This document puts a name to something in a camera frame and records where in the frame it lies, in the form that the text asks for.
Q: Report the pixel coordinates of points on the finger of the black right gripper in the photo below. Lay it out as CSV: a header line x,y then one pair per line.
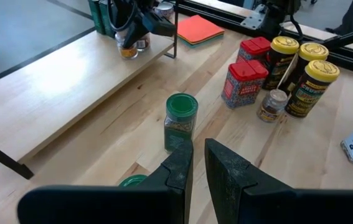
x,y
159,25
135,32

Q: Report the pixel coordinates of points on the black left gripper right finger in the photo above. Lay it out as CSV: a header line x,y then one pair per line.
x,y
272,205

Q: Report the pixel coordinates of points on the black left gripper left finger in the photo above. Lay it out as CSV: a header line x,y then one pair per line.
x,y
117,205

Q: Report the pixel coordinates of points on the red lid patterned spice tin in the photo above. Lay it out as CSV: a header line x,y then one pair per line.
x,y
244,84
255,46

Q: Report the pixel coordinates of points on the yellow lid seasoning jar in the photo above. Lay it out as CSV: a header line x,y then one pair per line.
x,y
285,45
313,51
322,71

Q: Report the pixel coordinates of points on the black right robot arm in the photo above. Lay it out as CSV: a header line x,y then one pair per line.
x,y
275,18

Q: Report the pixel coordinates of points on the red paper napkin stack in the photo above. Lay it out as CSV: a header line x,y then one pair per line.
x,y
199,29

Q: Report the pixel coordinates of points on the wooden shelf black metal frame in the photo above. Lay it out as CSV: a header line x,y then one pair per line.
x,y
54,87

